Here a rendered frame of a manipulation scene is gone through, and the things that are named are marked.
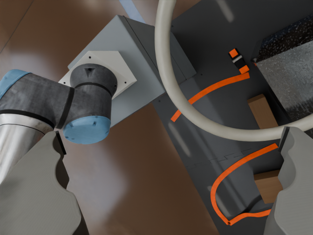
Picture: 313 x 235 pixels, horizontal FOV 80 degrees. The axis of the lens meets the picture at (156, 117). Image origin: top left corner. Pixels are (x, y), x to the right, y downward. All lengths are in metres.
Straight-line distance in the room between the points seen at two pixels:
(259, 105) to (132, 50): 1.03
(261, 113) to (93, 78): 1.22
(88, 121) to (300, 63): 0.83
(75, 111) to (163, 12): 0.41
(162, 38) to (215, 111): 1.36
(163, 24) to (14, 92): 0.45
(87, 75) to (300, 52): 0.82
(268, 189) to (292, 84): 1.12
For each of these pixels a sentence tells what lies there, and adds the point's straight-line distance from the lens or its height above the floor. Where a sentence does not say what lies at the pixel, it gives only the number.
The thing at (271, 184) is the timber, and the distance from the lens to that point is 1.90.
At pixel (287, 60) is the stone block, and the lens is 0.98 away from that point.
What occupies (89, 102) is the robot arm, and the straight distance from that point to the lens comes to 0.67.
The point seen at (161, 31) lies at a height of 1.28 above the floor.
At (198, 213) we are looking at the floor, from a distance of 2.33.
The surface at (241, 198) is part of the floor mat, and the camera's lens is 2.11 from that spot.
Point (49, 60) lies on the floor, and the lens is 2.53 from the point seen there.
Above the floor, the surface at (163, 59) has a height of 1.27.
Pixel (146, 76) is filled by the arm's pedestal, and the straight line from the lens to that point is 0.87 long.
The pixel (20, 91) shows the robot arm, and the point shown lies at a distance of 0.65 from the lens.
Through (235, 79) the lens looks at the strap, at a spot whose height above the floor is 0.02.
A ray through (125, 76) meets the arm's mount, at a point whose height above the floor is 0.93.
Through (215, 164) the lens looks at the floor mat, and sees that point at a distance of 1.91.
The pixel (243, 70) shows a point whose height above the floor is 0.07.
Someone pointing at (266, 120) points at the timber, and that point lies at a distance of 1.61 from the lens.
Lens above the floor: 1.64
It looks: 62 degrees down
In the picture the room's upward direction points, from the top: 131 degrees counter-clockwise
